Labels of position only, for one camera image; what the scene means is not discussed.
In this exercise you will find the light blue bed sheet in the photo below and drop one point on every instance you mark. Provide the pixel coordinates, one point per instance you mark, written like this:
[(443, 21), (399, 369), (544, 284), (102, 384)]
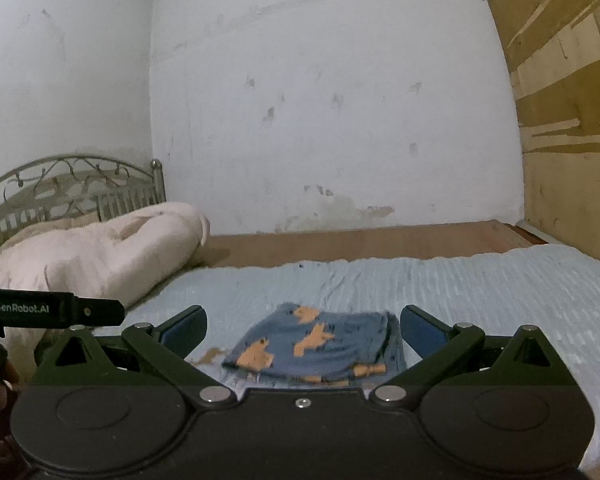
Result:
[(555, 287)]

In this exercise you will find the cream rolled blanket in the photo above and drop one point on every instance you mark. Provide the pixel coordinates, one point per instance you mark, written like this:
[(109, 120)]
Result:
[(122, 258)]

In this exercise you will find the grey metal headboard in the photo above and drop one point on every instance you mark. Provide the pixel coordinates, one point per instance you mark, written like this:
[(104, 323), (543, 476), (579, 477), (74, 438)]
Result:
[(70, 186)]

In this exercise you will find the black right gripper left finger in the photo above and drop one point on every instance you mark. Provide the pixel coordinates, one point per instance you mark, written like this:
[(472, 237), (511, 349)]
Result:
[(142, 355)]

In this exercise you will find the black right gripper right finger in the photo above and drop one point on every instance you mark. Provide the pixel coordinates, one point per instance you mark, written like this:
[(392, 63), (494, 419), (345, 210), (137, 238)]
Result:
[(464, 351)]

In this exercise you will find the blue pants with orange print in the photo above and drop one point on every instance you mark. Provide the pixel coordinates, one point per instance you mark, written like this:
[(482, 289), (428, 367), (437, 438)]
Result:
[(299, 343)]

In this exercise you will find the brown wooden bed frame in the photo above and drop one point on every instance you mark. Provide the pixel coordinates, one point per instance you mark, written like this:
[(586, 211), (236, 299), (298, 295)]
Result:
[(420, 242)]

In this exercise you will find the wooden plywood cabinet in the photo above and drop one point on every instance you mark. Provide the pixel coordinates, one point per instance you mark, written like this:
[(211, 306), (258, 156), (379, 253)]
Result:
[(552, 51)]

